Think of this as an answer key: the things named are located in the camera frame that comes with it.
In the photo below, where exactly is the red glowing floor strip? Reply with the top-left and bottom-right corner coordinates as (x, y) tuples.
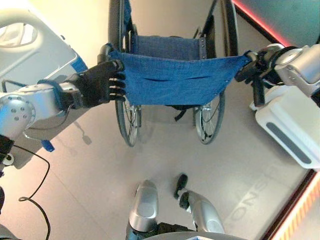
(231, 0), (290, 47)
(263, 169), (320, 240)

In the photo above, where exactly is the silver left robot leg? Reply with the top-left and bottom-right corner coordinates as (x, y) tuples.
(126, 179), (161, 237)

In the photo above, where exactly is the grey robot torso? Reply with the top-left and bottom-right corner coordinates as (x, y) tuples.
(146, 230), (242, 240)

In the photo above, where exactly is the dark robot foot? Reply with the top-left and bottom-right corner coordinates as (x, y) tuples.
(173, 173), (189, 199)

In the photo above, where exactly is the white medical device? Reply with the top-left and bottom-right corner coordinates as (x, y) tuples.
(248, 84), (320, 172)

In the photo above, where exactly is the white hospital bed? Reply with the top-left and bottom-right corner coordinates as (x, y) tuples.
(0, 0), (92, 153)

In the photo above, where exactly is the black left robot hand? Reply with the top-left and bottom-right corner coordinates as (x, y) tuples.
(74, 60), (127, 109)

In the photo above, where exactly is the blue fabric wheelchair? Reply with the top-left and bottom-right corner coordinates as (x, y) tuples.
(96, 0), (266, 148)

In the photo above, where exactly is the thin black cable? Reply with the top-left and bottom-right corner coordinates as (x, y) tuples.
(12, 144), (52, 240)

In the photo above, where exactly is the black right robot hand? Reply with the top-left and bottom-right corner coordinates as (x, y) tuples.
(234, 44), (286, 85)

